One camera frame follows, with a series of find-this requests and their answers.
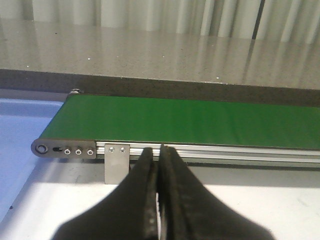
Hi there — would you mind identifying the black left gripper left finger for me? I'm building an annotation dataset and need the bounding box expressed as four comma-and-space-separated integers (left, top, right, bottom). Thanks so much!
53, 147, 158, 240

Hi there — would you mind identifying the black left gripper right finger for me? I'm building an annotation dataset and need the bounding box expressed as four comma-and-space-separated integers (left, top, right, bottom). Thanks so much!
158, 145, 273, 240

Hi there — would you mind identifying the green conveyor belt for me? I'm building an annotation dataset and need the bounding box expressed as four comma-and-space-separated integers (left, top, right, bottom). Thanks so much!
41, 94, 320, 150

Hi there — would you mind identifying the grey left end plate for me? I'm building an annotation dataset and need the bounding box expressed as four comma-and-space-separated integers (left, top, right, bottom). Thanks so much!
31, 138, 97, 159

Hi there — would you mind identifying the blue plastic bin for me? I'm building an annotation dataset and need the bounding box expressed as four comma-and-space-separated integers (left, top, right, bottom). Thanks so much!
0, 98, 63, 220

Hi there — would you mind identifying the grey stone counter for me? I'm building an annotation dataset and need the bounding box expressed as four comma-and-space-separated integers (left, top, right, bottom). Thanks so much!
0, 19, 320, 107

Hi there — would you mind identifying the steel left support bracket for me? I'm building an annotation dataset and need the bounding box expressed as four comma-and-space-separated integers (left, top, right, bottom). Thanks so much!
104, 143, 130, 185

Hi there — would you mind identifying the aluminium conveyor side rail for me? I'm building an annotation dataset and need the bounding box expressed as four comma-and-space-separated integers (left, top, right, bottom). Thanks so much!
96, 141, 320, 168

